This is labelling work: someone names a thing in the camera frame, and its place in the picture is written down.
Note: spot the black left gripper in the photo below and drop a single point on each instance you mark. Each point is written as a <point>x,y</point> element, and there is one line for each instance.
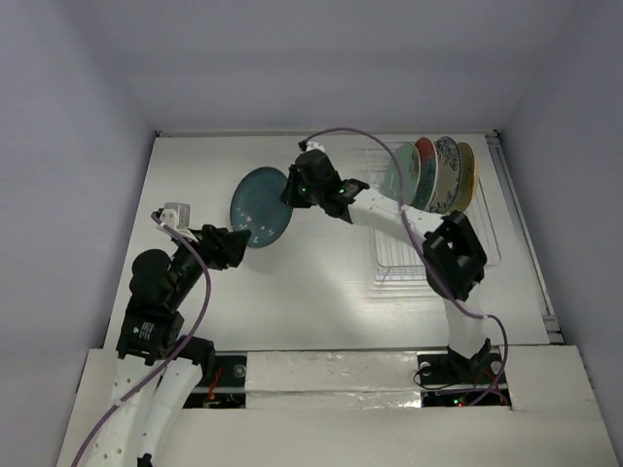
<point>224,247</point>

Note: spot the white foam block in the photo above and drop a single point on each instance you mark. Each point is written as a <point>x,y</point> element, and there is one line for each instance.
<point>319,380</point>

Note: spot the white wire dish rack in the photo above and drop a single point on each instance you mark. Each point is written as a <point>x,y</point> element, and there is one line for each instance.
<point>396,262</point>

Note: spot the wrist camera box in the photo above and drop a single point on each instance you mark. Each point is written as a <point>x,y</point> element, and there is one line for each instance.
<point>314,145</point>
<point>175,215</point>

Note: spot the dark teal plate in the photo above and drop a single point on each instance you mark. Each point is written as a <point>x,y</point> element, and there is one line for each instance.
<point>256,207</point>

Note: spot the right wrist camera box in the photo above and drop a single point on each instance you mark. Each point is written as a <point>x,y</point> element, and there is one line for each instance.
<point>314,145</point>

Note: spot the blue white patterned plate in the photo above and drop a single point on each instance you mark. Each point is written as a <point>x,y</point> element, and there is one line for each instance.
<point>448,175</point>

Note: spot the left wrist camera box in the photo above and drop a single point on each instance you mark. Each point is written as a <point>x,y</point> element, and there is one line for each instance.
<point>175,215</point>

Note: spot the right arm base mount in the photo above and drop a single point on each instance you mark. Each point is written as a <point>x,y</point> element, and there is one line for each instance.
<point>443,383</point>

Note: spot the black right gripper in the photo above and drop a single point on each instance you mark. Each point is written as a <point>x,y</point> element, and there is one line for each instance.
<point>293,184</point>

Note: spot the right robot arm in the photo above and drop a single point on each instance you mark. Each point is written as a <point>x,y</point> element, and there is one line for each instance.
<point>448,246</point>

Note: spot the red and teal plate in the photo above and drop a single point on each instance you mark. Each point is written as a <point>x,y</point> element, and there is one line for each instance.
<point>427,174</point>

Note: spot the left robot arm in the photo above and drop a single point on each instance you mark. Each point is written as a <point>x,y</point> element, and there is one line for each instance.
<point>158,365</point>

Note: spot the light green plate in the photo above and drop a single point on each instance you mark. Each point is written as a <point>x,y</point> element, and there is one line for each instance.
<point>402,175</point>

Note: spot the yellow brown plate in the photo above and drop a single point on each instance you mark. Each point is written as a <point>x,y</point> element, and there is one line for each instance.
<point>469,178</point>

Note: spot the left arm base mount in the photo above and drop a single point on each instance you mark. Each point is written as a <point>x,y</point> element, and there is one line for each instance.
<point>225,388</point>

